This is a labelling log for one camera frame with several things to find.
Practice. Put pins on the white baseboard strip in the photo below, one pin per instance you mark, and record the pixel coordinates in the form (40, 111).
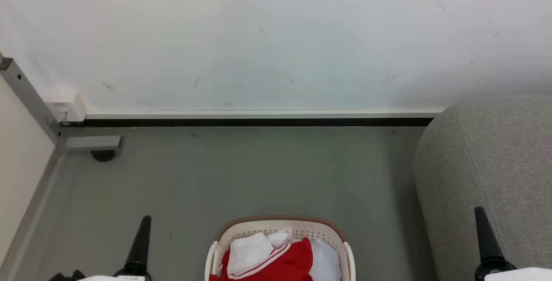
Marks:
(258, 113)

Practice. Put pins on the white partition panel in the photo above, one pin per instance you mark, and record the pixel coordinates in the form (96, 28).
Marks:
(21, 164)

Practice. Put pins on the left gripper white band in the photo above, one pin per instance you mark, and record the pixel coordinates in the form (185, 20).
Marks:
(133, 274)

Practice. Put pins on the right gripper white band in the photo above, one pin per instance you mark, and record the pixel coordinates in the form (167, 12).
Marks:
(496, 272)

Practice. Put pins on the black round levelling foot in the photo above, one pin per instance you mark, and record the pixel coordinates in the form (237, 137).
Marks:
(103, 156)

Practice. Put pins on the white laundry basket brown rim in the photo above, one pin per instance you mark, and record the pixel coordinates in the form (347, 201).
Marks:
(258, 228)

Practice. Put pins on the grey metal foot bar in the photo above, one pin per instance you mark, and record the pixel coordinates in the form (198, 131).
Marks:
(92, 142)

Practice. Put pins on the black skirting strip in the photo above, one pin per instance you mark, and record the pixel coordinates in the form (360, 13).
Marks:
(258, 122)

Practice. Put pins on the grey metal partition frame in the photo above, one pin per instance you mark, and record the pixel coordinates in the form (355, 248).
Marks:
(26, 95)

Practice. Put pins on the red garment white striped collar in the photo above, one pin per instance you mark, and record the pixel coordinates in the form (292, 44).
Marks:
(293, 263)

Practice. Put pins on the white wall socket box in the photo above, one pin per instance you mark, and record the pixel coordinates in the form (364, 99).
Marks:
(67, 105)

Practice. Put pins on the grey fabric sofa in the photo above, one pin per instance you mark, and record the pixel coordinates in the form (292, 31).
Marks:
(474, 164)

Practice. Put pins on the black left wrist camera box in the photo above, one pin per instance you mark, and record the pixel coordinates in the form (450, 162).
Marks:
(69, 277)

